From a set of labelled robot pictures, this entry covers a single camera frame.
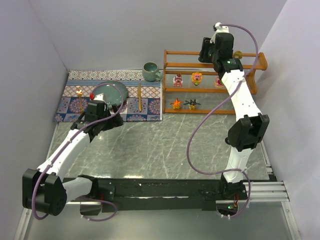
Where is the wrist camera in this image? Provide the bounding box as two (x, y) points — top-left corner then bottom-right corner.
(209, 22), (229, 44)
(89, 92), (107, 103)

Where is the teal ceramic mug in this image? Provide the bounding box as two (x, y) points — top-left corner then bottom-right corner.
(142, 62), (162, 82)

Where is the pink bear strawberry cake toy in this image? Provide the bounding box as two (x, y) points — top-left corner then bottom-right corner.
(172, 73), (183, 87)

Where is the black base frame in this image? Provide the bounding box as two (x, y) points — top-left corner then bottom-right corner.
(64, 177), (251, 216)

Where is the pink bear donut toy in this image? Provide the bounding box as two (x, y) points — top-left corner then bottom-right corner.
(214, 76), (224, 88)

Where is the patterned blue placemat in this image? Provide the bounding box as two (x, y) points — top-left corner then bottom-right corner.
(54, 70), (162, 122)

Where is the orange wooden two-tier shelf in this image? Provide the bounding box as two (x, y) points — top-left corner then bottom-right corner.
(162, 49), (268, 115)

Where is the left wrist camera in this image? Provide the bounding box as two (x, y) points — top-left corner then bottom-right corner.
(89, 92), (107, 103)

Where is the red-haired small figurine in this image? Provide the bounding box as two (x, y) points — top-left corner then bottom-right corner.
(225, 137), (230, 145)

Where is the pink flower bear toy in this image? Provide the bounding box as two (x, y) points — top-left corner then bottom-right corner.
(191, 72), (203, 86)

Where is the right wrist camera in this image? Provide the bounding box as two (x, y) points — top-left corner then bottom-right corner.
(209, 22), (229, 44)

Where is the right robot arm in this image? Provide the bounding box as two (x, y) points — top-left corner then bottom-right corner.
(198, 33), (270, 200)

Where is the black yellow spiky creature toy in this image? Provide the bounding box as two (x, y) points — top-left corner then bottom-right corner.
(183, 99), (201, 110)

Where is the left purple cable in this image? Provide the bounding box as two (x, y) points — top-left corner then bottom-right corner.
(31, 82), (125, 222)

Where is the teal ceramic plate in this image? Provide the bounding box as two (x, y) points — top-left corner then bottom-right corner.
(96, 81), (128, 108)

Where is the aluminium rail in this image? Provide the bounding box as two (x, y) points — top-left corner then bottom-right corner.
(75, 179), (289, 204)

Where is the purple cable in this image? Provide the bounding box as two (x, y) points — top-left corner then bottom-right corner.
(186, 23), (260, 220)
(31, 82), (125, 222)

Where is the gold knife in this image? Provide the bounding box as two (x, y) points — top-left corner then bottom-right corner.
(137, 83), (142, 112)

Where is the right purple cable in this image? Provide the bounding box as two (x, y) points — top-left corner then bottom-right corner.
(186, 23), (260, 220)

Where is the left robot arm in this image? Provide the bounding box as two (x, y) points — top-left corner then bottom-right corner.
(22, 99), (124, 220)

